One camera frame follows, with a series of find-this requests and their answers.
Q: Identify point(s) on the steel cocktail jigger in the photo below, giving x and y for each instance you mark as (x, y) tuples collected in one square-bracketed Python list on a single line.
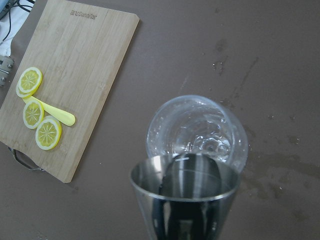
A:
[(184, 197)]

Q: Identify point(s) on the clear wine glass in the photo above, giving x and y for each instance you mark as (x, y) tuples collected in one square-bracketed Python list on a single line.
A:
[(196, 124)]

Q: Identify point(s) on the lemon slice two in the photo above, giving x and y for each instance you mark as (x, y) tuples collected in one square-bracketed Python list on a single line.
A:
[(33, 114)]

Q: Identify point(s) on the lemon slice three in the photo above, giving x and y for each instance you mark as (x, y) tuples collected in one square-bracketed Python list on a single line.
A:
[(30, 80)]

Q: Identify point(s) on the lemon slice four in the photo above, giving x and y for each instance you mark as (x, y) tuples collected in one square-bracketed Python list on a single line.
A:
[(22, 94)]

